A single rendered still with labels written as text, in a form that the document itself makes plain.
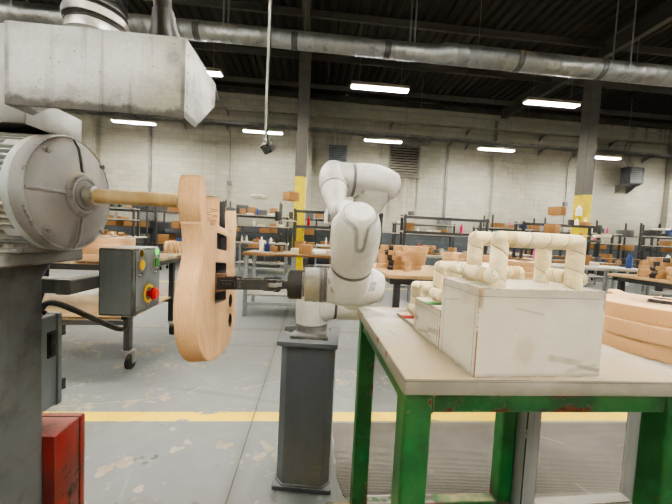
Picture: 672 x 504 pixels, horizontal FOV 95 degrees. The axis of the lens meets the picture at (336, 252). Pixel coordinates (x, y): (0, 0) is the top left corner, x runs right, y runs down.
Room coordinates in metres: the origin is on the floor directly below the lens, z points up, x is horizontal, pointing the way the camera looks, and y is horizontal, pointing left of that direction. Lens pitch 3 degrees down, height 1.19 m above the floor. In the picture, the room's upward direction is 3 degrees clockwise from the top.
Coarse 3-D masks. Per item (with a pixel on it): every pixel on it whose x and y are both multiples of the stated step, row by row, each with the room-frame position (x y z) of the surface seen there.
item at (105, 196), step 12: (96, 192) 0.69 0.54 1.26; (108, 192) 0.69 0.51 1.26; (120, 192) 0.70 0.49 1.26; (132, 192) 0.70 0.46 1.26; (144, 192) 0.70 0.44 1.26; (156, 192) 0.71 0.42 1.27; (132, 204) 0.70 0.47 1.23; (144, 204) 0.70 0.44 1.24; (156, 204) 0.70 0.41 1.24; (168, 204) 0.71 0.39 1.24
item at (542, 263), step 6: (540, 252) 0.70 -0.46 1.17; (546, 252) 0.69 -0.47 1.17; (540, 258) 0.70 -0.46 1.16; (546, 258) 0.69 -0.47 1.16; (534, 264) 0.71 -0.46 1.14; (540, 264) 0.70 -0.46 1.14; (546, 264) 0.69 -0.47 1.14; (534, 270) 0.71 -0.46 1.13; (540, 270) 0.69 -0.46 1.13; (546, 270) 0.69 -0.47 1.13; (534, 276) 0.71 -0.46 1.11; (540, 276) 0.69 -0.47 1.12; (540, 282) 0.69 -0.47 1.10; (546, 282) 0.69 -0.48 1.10
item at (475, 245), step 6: (468, 240) 0.69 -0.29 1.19; (474, 240) 0.67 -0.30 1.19; (480, 240) 0.67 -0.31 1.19; (468, 246) 0.68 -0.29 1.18; (474, 246) 0.67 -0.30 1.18; (480, 246) 0.67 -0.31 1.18; (468, 252) 0.68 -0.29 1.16; (474, 252) 0.67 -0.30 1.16; (480, 252) 0.67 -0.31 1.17; (468, 258) 0.68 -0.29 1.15; (474, 258) 0.67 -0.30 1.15; (480, 258) 0.67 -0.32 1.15; (474, 264) 0.67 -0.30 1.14; (480, 264) 0.67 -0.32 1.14
